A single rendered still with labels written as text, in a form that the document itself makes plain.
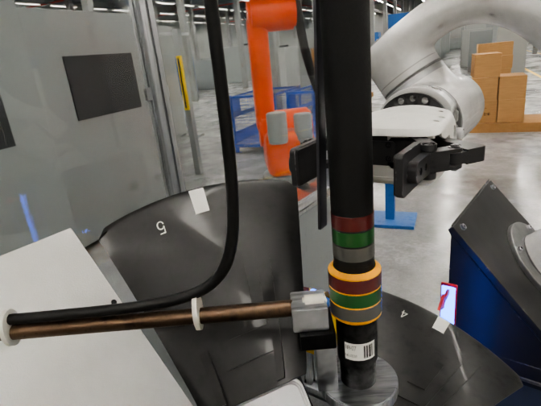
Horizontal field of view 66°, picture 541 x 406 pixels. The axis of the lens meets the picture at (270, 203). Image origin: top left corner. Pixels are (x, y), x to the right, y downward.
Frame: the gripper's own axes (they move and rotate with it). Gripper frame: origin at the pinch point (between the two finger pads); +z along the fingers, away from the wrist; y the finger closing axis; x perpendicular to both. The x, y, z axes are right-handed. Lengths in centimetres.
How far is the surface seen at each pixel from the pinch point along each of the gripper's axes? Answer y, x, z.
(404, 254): 82, -148, -263
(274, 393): 5.8, -20.2, 5.2
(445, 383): -4.8, -29.5, -13.5
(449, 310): -0.6, -33.4, -34.1
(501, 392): -10.3, -32.1, -17.9
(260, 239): 12.3, -9.7, -3.5
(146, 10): 71, 21, -44
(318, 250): 70, -73, -113
